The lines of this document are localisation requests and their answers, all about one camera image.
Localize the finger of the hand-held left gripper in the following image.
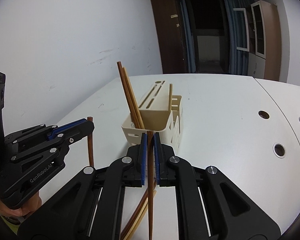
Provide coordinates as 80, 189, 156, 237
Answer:
4, 119, 87, 146
11, 121, 95, 165

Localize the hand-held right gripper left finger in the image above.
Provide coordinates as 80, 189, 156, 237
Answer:
17, 132, 148, 240

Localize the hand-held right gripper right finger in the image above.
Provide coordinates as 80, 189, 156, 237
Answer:
153, 132, 282, 240

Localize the dark brown chopstick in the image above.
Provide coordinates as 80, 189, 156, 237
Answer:
147, 130, 154, 240
87, 116, 94, 167
117, 61, 140, 129

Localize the cream plastic utensil holder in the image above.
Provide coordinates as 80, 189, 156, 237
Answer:
121, 80, 184, 153

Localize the group of wooden chopsticks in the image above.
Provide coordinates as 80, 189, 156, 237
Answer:
120, 179, 157, 240

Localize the light bamboo chopstick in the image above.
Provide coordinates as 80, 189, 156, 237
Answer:
168, 83, 174, 112

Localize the medium brown chopstick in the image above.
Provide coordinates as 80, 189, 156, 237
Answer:
122, 67, 145, 129

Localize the person's left hand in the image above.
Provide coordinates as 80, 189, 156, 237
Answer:
0, 195, 42, 218

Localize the dark brown wardrobe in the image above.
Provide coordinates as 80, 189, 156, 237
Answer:
150, 0, 192, 74

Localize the narrow blue curtain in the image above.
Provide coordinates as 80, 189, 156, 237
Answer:
176, 0, 198, 73

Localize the white-framed window sash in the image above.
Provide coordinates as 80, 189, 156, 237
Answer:
233, 7, 249, 52

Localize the dark window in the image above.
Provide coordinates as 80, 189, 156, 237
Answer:
190, 0, 234, 74

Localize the brown glass-door cabinet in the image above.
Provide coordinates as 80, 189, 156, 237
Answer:
247, 0, 282, 81

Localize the ringed round cable grommet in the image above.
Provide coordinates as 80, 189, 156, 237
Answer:
273, 143, 286, 158

